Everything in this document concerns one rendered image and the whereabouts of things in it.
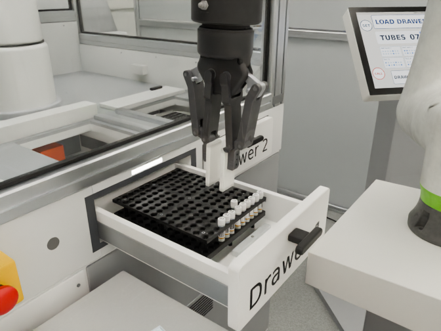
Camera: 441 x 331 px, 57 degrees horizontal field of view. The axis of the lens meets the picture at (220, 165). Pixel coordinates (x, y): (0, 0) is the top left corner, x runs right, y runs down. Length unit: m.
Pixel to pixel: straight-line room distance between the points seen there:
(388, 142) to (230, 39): 1.11
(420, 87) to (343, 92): 1.47
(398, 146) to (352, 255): 0.87
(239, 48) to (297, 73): 1.92
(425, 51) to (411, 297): 0.46
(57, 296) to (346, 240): 0.52
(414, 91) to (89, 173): 0.64
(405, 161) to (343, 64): 0.88
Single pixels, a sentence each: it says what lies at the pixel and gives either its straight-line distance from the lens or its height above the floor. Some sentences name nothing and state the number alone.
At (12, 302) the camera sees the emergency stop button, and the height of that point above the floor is 0.87.
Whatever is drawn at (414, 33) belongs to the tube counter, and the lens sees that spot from 1.50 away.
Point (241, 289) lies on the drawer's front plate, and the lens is 0.56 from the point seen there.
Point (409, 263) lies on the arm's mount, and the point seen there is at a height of 0.83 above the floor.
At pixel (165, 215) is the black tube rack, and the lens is 0.70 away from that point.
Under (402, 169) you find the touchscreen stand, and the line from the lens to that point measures 1.62.
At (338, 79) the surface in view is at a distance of 2.35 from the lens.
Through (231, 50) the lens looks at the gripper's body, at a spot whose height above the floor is 1.18.
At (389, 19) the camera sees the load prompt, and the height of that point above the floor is 1.16.
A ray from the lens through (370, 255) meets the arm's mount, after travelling 0.76.
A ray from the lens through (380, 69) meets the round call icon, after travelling 1.36.
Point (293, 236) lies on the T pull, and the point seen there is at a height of 0.91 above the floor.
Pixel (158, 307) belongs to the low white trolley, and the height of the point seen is 0.76.
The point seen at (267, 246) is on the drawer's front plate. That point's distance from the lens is 0.58.
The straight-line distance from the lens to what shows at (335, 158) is 2.47.
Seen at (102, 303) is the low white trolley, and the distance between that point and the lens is 0.76.
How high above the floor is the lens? 1.25
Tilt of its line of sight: 24 degrees down
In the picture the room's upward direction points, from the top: straight up
